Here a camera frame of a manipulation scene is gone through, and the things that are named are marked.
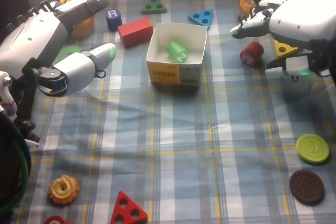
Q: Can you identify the red triangle block with holes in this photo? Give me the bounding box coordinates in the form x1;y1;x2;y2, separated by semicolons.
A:
110;190;149;224

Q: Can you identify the red toy cylinder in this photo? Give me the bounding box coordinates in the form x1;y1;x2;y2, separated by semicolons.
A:
239;41;265;68

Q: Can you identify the yellow triangle block with holes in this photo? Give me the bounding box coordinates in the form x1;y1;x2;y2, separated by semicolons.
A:
274;39;301;57

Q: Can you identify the blue triangle block with holes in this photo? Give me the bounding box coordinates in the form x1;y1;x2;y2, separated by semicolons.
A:
187;9;215;31

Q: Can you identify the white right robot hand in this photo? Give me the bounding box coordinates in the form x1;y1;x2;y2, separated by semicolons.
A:
229;0;336;78

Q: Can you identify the green cable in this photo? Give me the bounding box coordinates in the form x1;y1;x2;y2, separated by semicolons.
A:
0;140;30;214

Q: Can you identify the blue plaid table cloth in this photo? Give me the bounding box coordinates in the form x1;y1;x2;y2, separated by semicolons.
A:
12;0;336;224

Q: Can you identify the green toy sandwich cookie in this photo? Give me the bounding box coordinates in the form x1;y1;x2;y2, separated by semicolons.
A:
296;134;330;166

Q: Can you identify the green triangle block with holes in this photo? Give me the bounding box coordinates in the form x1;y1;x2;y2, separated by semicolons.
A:
141;0;168;15

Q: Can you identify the white yellow paper box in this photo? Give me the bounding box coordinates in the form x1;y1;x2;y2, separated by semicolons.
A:
146;23;208;88

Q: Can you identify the red rectangular wooden block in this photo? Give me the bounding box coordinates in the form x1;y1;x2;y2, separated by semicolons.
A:
117;16;154;49

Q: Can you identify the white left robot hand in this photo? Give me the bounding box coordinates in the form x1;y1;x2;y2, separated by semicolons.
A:
0;0;117;98

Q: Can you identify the red white round toy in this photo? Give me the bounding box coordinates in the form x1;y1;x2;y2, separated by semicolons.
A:
44;215;70;224

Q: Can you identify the toy butter cookie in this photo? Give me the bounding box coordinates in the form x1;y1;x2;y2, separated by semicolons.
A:
47;174;80;207

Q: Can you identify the brown toy sandwich cookie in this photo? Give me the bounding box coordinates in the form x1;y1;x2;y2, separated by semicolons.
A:
289;169;326;206

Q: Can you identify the green toy cylinder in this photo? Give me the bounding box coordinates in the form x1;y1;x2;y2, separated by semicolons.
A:
166;40;190;64

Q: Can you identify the blue cylinder with letter R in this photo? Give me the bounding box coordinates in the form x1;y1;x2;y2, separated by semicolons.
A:
105;8;123;31

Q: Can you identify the toy cupcake with yellow topping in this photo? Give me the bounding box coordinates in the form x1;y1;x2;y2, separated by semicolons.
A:
59;0;95;40

